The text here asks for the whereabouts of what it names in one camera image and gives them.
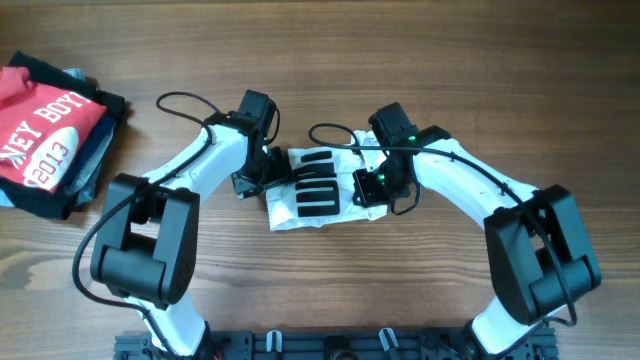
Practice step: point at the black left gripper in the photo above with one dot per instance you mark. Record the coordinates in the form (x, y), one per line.
(250, 183)

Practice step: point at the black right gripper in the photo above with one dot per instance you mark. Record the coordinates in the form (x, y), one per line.
(368, 187)

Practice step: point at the white t-shirt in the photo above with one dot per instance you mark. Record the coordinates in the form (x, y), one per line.
(322, 190)

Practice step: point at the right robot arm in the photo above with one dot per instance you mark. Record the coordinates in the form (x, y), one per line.
(540, 256)

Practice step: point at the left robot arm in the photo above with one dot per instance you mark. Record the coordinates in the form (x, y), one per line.
(145, 242)

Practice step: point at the black folded garment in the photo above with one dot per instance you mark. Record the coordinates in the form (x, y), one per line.
(30, 200)

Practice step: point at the red printed folded t-shirt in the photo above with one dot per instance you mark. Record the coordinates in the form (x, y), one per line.
(42, 129)

